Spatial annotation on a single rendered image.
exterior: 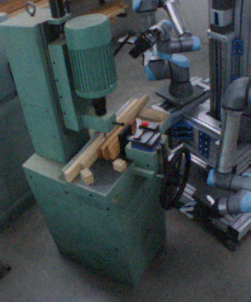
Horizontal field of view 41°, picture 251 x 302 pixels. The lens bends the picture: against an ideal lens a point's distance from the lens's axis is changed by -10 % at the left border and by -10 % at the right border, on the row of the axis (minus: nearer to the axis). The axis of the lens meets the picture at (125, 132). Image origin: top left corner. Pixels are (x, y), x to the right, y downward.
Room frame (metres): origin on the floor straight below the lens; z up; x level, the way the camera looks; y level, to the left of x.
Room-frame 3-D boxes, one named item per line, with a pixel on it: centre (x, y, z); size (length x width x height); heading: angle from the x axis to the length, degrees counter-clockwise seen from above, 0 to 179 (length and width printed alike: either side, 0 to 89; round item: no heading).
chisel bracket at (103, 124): (1.32, 0.10, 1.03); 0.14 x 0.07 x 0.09; 55
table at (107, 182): (1.27, -0.01, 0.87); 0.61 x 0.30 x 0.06; 145
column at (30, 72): (1.47, 0.33, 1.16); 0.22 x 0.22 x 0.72; 55
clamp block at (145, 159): (1.22, -0.08, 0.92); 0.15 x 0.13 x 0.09; 145
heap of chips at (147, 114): (1.48, -0.14, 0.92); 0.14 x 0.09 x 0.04; 55
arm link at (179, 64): (1.82, -0.35, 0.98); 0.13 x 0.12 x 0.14; 94
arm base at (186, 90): (1.82, -0.36, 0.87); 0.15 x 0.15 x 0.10
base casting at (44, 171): (1.38, 0.19, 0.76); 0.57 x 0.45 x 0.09; 55
